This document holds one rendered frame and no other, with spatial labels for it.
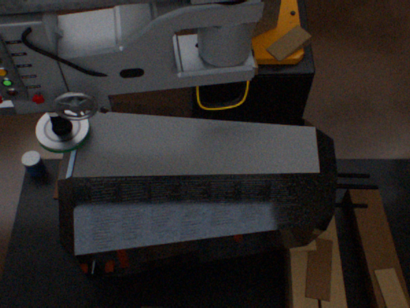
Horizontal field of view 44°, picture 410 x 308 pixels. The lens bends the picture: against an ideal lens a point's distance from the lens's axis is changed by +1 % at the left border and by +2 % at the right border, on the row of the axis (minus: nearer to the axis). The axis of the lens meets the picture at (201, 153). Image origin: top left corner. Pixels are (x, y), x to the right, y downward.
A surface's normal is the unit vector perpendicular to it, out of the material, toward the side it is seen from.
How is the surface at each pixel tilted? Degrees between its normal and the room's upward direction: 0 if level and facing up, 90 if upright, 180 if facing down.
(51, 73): 90
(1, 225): 0
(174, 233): 45
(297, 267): 0
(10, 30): 90
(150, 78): 90
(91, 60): 90
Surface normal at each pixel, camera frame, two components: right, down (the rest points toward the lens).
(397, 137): 0.00, -0.54
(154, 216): 0.01, 0.22
